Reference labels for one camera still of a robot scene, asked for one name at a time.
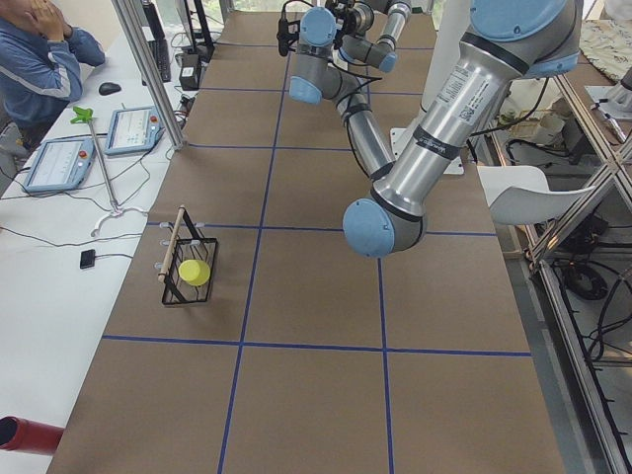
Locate wooden basket handle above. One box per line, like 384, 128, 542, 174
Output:
158, 205, 186, 282

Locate person in blue hoodie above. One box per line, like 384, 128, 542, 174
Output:
1, 1, 106, 129

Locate black keyboard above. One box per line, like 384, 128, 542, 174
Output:
147, 39, 172, 83

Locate yellow plastic cup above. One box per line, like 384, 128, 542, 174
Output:
178, 259, 210, 287

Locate teach pendant tablet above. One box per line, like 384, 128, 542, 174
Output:
24, 138, 95, 195
105, 107, 164, 156

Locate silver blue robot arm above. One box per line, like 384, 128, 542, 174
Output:
325, 0, 412, 73
276, 1, 583, 258

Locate black wire basket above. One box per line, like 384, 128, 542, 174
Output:
158, 205, 219, 306

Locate far teach pendant tablet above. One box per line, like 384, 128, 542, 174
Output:
105, 107, 164, 156

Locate red cylinder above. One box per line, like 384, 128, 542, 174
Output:
1, 416, 64, 455

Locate aluminium frame post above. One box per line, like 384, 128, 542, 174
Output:
112, 0, 185, 151

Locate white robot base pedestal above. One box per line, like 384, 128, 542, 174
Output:
391, 1, 471, 159

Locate white chair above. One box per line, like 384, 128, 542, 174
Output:
478, 166, 595, 225

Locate near teach pendant tablet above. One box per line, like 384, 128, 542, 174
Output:
24, 138, 95, 195

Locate black power adapter box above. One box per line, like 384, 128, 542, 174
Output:
179, 53, 201, 91

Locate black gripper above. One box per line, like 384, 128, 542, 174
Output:
276, 0, 315, 55

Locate metal stand with green clip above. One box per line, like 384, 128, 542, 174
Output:
71, 106, 148, 237

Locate black computer mouse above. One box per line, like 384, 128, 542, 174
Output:
98, 82, 121, 96

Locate small black device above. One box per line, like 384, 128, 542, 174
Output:
79, 249, 97, 270

